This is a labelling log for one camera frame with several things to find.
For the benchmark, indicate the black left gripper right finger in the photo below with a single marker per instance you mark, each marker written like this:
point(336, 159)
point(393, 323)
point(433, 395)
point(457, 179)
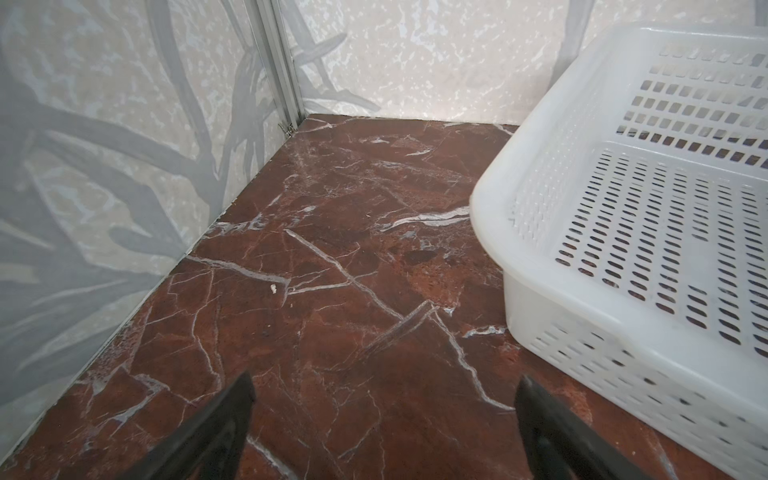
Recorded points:
point(559, 445)

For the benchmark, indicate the white perforated plastic basket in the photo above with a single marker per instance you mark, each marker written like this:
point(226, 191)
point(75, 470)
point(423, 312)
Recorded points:
point(628, 214)

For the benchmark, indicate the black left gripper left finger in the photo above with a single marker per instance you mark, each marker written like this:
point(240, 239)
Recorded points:
point(209, 444)

